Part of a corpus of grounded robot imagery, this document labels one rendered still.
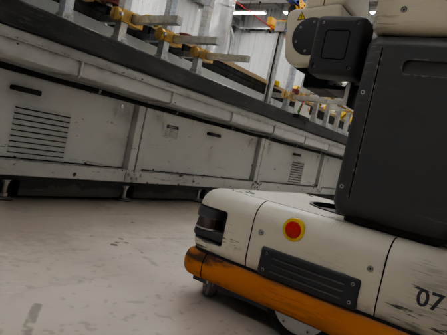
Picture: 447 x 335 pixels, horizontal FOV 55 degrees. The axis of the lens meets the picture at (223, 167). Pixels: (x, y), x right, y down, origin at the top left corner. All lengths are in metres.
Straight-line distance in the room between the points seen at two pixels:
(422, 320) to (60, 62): 1.38
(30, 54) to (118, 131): 0.71
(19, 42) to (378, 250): 1.26
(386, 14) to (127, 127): 1.50
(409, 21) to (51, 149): 1.48
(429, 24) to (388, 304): 0.55
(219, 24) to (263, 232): 6.51
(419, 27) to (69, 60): 1.19
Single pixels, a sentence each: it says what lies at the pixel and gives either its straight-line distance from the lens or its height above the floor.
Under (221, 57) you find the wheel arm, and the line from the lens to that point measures 2.14.
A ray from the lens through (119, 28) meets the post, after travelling 1.82.
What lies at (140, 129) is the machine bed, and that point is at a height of 0.38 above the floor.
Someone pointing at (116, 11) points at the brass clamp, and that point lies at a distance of 1.82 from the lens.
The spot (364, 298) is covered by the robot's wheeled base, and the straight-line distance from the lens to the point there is 0.93.
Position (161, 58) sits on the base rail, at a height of 0.71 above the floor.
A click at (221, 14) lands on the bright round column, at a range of 7.42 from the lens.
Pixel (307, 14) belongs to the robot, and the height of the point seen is 0.78.
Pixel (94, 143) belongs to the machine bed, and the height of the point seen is 0.27.
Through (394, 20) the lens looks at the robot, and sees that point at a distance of 1.01.
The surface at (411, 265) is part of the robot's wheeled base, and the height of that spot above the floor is 0.24.
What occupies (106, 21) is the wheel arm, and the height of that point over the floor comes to 0.79.
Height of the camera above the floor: 0.39
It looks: 3 degrees down
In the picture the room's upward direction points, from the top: 12 degrees clockwise
